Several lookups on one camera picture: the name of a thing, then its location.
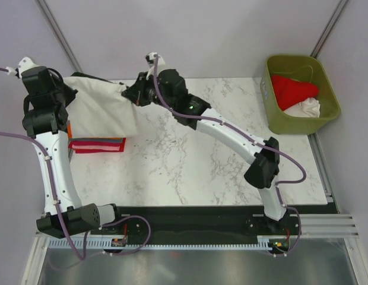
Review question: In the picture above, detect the red t shirt in bin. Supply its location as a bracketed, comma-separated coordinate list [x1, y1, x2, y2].
[271, 75, 319, 111]

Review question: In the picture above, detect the blue label on bin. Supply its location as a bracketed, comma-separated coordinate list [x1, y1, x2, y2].
[260, 78, 270, 101]

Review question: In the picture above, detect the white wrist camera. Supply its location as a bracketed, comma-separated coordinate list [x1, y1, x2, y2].
[145, 52, 166, 67]
[6, 56, 39, 78]

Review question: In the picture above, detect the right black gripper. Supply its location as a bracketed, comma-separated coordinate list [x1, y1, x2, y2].
[122, 72, 175, 112]

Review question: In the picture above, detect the right aluminium side rail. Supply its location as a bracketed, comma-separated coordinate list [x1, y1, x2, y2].
[307, 134, 341, 214]

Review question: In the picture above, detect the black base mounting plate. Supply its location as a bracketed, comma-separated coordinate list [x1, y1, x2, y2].
[100, 204, 300, 246]

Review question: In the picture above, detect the right aluminium frame post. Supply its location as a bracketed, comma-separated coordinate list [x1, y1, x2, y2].
[310, 0, 351, 59]

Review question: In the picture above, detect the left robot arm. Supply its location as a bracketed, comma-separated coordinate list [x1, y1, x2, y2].
[21, 66, 124, 239]

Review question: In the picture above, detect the white and green t shirt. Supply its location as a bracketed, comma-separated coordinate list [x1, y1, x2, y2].
[64, 76, 138, 138]

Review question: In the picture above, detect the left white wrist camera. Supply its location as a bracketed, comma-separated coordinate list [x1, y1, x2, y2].
[6, 56, 39, 78]

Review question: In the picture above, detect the left aluminium frame post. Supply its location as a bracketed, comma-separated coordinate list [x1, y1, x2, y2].
[34, 0, 84, 74]

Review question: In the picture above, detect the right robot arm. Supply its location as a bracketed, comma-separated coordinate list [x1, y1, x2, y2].
[121, 69, 287, 234]

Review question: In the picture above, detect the aluminium frame post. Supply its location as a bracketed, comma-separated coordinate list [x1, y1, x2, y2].
[34, 0, 84, 74]
[310, 0, 351, 59]

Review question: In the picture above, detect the orange folded t shirt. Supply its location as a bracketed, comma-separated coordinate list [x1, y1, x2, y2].
[67, 121, 121, 141]

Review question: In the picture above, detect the white slotted cable duct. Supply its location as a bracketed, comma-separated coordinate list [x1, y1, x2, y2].
[47, 235, 291, 249]

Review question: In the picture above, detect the red folded t shirt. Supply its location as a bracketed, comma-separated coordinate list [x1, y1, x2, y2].
[68, 139, 126, 154]

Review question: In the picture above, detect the olive green plastic bin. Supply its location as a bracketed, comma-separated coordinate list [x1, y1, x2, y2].
[260, 54, 341, 135]

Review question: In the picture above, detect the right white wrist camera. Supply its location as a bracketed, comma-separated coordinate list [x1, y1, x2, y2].
[145, 52, 166, 67]

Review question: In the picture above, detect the white garment in bin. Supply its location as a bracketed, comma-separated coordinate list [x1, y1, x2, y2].
[284, 97, 321, 118]

